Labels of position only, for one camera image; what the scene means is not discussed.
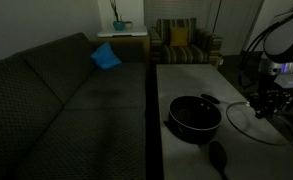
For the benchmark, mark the dark gray sofa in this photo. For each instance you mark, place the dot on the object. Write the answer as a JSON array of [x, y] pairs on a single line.
[[64, 117]]

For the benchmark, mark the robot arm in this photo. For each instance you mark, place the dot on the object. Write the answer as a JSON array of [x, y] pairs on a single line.
[[273, 80]]

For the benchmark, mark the blue cushion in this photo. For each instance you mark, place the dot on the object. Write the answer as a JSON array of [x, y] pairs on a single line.
[[104, 57]]

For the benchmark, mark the small white pot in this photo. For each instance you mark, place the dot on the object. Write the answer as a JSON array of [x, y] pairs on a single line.
[[128, 25]]

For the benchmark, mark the black spoon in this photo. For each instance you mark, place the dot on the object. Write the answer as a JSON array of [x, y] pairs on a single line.
[[218, 158]]

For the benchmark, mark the striped armchair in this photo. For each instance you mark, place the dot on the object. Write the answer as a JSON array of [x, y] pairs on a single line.
[[203, 46]]

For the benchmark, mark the white side table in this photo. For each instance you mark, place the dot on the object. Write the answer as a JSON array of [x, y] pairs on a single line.
[[135, 34]]

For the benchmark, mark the yellow cushion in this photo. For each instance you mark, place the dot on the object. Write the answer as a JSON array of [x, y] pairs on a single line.
[[179, 36]]

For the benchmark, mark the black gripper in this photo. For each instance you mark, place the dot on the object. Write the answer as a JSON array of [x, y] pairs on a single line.
[[266, 103]]

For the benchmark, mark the teal plant pot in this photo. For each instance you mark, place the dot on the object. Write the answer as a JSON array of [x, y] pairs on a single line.
[[118, 25]]

